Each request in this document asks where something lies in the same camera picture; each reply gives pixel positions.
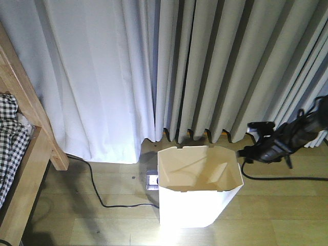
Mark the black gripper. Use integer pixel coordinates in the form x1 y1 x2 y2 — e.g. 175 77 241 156
237 139 292 163

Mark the white trash bin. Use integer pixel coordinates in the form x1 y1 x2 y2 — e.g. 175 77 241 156
157 146 243 228

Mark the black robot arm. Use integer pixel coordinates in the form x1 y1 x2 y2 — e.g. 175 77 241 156
237 96 327 169

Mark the white floor socket box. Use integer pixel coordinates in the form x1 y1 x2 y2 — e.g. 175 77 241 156
146 174 159 191

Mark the grey pleated curtain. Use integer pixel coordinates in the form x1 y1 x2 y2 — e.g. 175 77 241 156
1 1 327 163

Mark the black white checkered bedding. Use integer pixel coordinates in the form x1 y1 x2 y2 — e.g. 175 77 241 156
1 94 30 205

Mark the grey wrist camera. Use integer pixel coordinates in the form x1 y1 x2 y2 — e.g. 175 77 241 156
247 121 275 138

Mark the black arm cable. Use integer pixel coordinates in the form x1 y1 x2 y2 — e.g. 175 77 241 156
240 96 328 180

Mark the black floor power cable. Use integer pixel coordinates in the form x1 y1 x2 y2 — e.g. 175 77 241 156
66 153 159 209

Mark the wooden bed frame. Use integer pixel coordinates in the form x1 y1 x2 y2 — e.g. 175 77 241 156
0 22 70 246

